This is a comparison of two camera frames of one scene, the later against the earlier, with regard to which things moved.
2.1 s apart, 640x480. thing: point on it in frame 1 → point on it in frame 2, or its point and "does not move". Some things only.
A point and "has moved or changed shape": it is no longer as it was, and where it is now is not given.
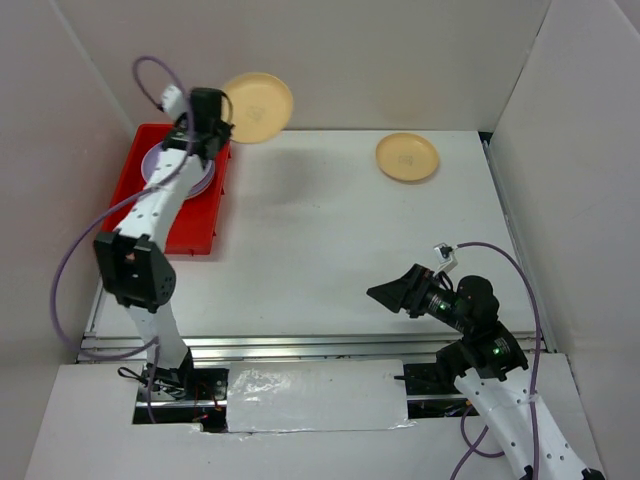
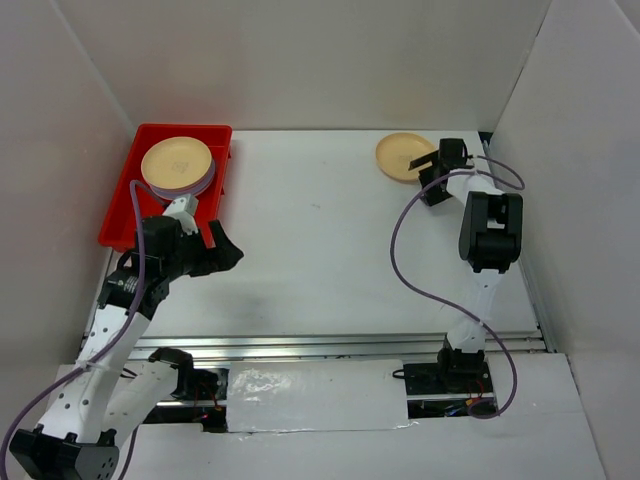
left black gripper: [223, 131] → [221, 257]
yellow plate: [407, 156] does not move
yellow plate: [262, 106] has moved or changed shape
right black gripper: [407, 291] → [426, 174]
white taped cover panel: [314, 395] does not move
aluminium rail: [283, 347] does not move
